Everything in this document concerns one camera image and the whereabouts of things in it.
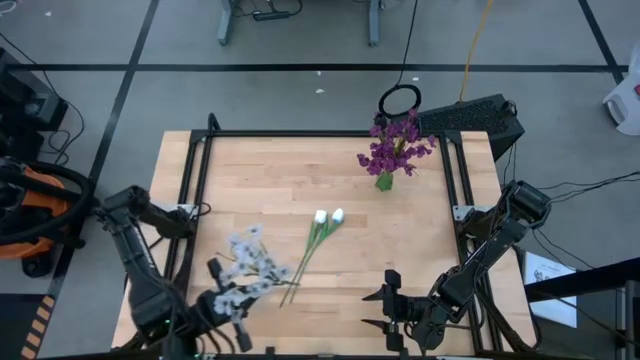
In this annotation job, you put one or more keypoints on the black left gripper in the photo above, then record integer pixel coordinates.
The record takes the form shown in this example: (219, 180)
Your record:
(212, 315)

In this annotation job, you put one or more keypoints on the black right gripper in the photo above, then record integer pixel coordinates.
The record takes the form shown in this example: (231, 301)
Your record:
(415, 310)

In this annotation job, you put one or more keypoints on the white veined flower bunch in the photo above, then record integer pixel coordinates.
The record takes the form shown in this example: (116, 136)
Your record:
(250, 255)

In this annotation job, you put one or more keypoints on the blue-white artificial tulip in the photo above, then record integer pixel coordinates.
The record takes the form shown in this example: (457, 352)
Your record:
(338, 215)

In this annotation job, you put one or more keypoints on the purple artificial flower bunch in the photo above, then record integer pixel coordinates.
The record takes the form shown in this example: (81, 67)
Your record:
(395, 150)

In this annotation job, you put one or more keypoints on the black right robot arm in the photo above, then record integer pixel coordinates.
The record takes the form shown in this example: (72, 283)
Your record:
(480, 265)

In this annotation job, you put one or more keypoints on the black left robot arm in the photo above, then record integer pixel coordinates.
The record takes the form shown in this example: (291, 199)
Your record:
(135, 260)

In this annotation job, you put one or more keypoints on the green glass vase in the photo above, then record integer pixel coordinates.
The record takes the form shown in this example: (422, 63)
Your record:
(384, 182)

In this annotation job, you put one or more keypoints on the white printed paper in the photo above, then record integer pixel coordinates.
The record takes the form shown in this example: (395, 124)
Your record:
(550, 300)

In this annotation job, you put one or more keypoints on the black metal beam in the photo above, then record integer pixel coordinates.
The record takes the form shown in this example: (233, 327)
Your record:
(590, 277)

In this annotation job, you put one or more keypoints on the black perforated computer case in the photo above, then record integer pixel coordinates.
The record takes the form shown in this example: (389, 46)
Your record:
(465, 117)

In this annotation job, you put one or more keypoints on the orange vacuum cleaner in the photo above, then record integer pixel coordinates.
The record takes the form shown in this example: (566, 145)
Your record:
(45, 197)

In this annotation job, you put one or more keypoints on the black equipment stack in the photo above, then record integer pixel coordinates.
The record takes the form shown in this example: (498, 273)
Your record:
(30, 105)

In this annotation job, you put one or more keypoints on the black power strip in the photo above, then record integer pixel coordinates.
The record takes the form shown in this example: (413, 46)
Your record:
(272, 15)

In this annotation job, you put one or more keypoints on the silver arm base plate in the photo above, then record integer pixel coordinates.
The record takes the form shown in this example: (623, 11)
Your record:
(462, 212)
(180, 207)

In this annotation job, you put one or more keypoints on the grey desk frame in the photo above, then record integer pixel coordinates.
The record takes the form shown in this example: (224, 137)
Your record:
(225, 22)

